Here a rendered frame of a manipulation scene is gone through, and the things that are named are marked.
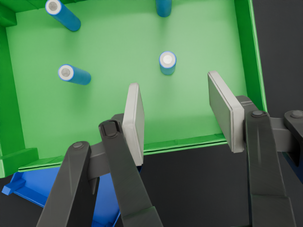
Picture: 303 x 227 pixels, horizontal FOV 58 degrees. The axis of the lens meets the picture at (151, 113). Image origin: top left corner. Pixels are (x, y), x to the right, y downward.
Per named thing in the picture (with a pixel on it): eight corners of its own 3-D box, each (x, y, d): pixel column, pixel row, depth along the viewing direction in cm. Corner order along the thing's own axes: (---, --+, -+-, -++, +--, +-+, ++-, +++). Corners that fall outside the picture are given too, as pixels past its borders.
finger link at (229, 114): (231, 110, 15) (244, 108, 15) (207, 71, 21) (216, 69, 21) (232, 154, 16) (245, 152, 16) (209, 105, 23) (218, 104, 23)
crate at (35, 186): (142, 166, 76) (139, 174, 68) (112, 230, 77) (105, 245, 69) (46, 120, 77) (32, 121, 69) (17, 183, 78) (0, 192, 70)
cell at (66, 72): (89, 70, 35) (72, 62, 28) (92, 83, 35) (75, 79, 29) (76, 71, 35) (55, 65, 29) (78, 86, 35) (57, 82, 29)
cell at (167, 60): (173, 59, 34) (175, 48, 28) (176, 73, 34) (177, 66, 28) (159, 61, 34) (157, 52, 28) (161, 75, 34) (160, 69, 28)
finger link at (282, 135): (254, 135, 14) (314, 127, 14) (228, 96, 18) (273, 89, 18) (254, 159, 15) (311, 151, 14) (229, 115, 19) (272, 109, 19)
